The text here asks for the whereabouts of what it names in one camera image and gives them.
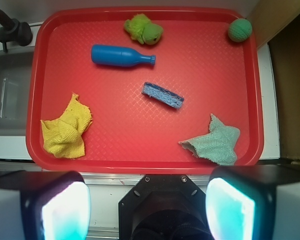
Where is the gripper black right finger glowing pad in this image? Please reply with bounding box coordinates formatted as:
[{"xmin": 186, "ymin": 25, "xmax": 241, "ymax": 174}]
[{"xmin": 205, "ymin": 165, "xmax": 300, "ymax": 240}]

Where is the brown cardboard box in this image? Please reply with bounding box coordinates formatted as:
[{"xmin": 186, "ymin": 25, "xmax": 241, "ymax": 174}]
[{"xmin": 247, "ymin": 0, "xmax": 300, "ymax": 161}]

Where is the red plastic tray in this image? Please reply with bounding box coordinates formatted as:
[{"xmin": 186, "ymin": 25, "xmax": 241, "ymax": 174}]
[{"xmin": 25, "ymin": 7, "xmax": 264, "ymax": 175}]

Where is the green textured ball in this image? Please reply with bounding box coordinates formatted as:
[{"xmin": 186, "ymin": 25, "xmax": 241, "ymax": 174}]
[{"xmin": 227, "ymin": 18, "xmax": 253, "ymax": 43}]

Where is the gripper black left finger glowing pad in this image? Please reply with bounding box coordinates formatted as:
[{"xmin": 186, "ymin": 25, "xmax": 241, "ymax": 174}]
[{"xmin": 0, "ymin": 170, "xmax": 91, "ymax": 240}]

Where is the black faucet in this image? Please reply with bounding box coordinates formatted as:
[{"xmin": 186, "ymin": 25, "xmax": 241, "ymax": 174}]
[{"xmin": 0, "ymin": 9, "xmax": 33, "ymax": 53}]

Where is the blue sponge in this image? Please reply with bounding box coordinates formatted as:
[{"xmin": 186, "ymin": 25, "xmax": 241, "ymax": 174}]
[{"xmin": 141, "ymin": 82, "xmax": 184, "ymax": 110}]

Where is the yellow cloth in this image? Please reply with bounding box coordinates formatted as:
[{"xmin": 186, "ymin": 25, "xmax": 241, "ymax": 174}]
[{"xmin": 40, "ymin": 93, "xmax": 93, "ymax": 159}]

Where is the blue plastic bottle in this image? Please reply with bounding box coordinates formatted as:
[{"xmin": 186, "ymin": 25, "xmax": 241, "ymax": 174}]
[{"xmin": 91, "ymin": 44, "xmax": 156, "ymax": 67}]

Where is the green plush toy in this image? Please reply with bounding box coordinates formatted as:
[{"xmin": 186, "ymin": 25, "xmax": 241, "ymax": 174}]
[{"xmin": 123, "ymin": 13, "xmax": 164, "ymax": 46}]

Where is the light green cloth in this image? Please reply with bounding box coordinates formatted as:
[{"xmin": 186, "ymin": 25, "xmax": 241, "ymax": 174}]
[{"xmin": 178, "ymin": 114, "xmax": 241, "ymax": 166}]

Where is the grey sink basin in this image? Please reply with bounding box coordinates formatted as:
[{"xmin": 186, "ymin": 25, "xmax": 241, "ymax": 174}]
[{"xmin": 0, "ymin": 46, "xmax": 34, "ymax": 137}]

